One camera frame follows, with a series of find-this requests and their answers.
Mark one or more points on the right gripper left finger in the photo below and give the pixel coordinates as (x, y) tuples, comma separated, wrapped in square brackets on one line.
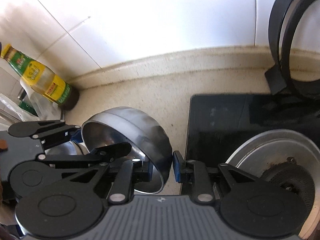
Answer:
[(121, 179)]

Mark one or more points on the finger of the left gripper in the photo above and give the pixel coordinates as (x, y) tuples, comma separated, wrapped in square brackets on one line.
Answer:
[(100, 155), (49, 133)]

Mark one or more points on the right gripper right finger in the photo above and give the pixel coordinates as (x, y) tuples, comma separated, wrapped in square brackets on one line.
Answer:
[(205, 183)]

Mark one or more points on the stainless steel bowl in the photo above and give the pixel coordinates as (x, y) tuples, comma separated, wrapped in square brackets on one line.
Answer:
[(147, 138), (68, 148)]

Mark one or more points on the yellow cap sauce bottle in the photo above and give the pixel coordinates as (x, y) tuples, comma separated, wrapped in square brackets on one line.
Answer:
[(41, 78)]

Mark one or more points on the clear plastic bag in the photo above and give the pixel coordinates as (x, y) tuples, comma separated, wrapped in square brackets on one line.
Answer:
[(29, 105)]

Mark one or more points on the black glass cooktop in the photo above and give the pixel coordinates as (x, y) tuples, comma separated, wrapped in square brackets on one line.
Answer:
[(220, 123)]

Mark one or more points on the silver stove burner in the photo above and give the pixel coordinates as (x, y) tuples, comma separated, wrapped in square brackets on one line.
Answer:
[(268, 149)]

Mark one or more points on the black stove pot support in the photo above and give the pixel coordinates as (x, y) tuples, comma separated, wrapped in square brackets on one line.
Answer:
[(279, 77)]

